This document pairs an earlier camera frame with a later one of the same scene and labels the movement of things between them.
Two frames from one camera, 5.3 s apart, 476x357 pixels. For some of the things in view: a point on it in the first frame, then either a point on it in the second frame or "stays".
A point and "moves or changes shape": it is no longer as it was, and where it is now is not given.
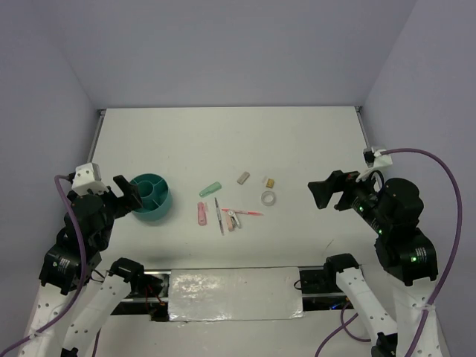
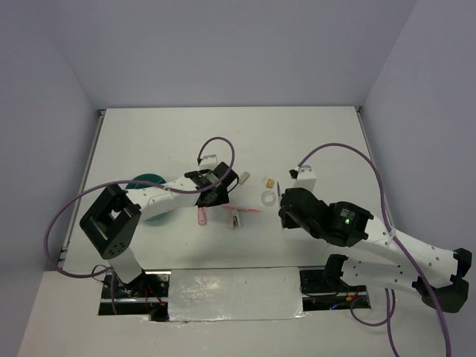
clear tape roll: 268,198 stays
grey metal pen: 219,215 -> 280,197
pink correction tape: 201,213 stays
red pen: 237,211 moves or changes shape
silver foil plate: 234,294 stays
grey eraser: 243,178 stays
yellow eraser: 270,183 stays
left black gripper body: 116,207 -> 222,198
